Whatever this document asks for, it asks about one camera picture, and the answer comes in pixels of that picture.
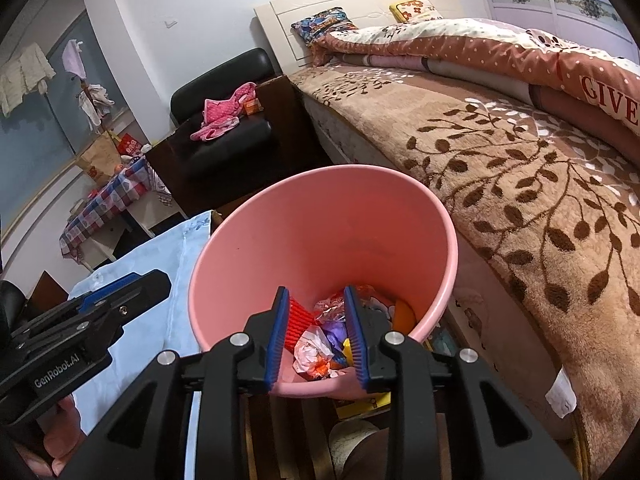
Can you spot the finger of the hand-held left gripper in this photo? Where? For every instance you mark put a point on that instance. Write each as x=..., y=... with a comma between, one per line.
x=145, y=290

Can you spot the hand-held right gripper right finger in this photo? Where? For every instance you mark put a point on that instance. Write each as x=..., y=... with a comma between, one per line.
x=356, y=345

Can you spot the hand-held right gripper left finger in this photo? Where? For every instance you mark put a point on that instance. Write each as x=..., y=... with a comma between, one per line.
x=277, y=345

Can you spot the yellow wrapper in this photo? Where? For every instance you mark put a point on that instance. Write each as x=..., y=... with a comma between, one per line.
x=347, y=352

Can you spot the purple plastic wrapper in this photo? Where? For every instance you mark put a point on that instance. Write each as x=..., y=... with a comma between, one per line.
x=335, y=332

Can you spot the red foam fruit net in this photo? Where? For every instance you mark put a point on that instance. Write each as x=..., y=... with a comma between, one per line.
x=300, y=322

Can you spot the white orange plastic wrapper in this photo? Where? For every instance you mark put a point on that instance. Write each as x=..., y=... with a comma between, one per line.
x=310, y=352

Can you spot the clear red candy wrapper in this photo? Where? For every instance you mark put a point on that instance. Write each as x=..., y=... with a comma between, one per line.
x=330, y=310

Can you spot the large orange peel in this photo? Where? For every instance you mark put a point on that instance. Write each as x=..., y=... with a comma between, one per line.
x=404, y=317

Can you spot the pink plastic bin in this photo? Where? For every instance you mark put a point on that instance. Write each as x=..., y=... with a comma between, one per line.
x=325, y=240

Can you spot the person's left hand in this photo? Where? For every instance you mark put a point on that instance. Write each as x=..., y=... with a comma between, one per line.
x=65, y=435

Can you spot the yellow book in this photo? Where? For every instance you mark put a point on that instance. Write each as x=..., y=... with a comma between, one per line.
x=370, y=405

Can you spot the white side table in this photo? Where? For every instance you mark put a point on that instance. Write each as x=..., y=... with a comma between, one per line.
x=140, y=220

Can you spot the black armchair with white cloth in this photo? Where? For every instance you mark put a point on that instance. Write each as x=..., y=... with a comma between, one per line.
x=47, y=287

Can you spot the table with checkered cloth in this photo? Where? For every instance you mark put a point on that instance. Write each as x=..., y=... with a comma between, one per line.
x=105, y=200

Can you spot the brown paper bag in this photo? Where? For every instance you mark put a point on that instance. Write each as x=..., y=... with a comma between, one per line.
x=97, y=160

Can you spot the red gift bag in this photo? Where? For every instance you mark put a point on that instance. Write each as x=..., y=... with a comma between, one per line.
x=130, y=145

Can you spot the black armchair with pink clothing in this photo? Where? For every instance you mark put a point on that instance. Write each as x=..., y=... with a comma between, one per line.
x=225, y=147

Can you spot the blue window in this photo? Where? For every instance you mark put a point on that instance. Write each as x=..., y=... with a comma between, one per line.
x=35, y=160

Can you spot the pink clothing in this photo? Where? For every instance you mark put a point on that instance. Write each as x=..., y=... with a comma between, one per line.
x=220, y=117

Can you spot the wooden coat rack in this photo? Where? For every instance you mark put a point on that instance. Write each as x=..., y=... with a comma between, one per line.
x=95, y=105

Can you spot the small orange box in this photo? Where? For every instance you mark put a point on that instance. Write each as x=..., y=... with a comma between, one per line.
x=252, y=106

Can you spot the bed with brown blanket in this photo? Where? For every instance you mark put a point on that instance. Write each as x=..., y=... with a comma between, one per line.
x=500, y=185

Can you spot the lavender hanging garment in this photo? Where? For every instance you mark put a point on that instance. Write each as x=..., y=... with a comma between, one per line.
x=74, y=60

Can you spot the white hanging garment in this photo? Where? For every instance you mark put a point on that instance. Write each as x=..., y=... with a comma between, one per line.
x=25, y=77

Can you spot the colourful cartoon pillow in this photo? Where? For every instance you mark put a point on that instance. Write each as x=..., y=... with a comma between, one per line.
x=322, y=25

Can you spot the dotted pink quilt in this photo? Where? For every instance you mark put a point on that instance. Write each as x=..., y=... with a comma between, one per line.
x=475, y=45

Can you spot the yellow flowered pillow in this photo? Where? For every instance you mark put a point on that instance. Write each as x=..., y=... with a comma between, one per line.
x=415, y=10

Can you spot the cream bed headboard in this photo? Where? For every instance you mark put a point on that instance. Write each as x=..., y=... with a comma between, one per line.
x=370, y=2

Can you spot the white wardrobe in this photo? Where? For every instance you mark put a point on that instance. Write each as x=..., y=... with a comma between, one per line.
x=550, y=5

